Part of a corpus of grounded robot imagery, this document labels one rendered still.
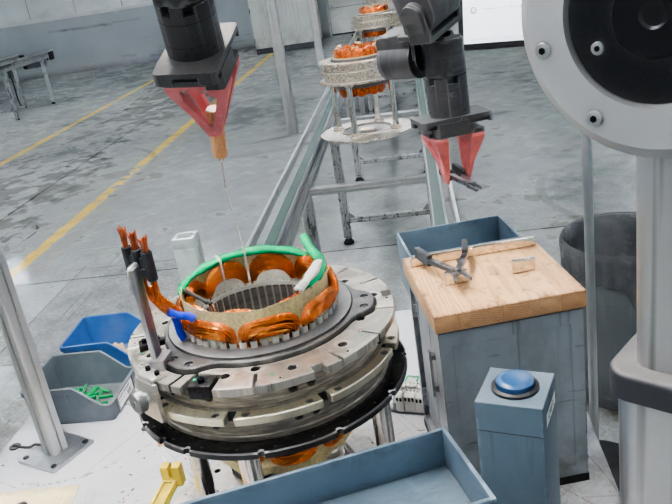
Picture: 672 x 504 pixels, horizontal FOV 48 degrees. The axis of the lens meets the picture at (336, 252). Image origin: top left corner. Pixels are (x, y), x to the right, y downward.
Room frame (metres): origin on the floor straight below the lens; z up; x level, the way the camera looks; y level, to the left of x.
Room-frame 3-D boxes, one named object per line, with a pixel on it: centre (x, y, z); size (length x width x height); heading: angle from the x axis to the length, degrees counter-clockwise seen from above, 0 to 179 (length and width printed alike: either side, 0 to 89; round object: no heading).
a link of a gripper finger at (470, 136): (1.06, -0.19, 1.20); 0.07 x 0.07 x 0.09; 8
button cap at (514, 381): (0.68, -0.16, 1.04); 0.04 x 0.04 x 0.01
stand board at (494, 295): (0.91, -0.19, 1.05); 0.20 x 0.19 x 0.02; 3
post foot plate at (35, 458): (1.09, 0.52, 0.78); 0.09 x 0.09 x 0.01; 57
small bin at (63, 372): (1.24, 0.50, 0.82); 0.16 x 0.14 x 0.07; 82
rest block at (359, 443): (0.90, 0.00, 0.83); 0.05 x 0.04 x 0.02; 22
